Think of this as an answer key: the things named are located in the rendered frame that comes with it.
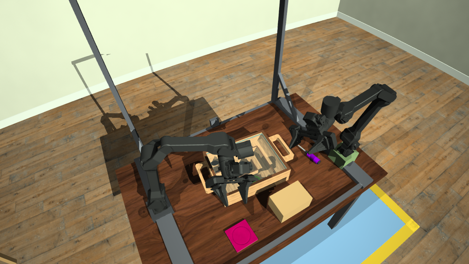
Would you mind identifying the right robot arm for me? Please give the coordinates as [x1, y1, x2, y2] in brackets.
[140, 132, 254, 215]

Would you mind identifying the pink square board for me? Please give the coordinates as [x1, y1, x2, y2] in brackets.
[225, 219, 258, 253]

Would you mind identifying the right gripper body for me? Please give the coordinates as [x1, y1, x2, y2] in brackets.
[205, 159, 256, 188]

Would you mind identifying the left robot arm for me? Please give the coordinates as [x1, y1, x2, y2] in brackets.
[303, 83, 397, 157]

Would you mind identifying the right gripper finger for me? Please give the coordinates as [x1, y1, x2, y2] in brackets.
[238, 182, 253, 204]
[210, 184, 228, 207]

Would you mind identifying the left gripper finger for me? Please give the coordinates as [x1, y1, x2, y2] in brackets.
[308, 135, 329, 155]
[289, 129, 301, 149]

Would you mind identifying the tan rectangular block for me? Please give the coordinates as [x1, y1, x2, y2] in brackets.
[268, 181, 313, 223]

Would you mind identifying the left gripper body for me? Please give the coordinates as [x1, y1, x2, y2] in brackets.
[289, 121, 337, 150]

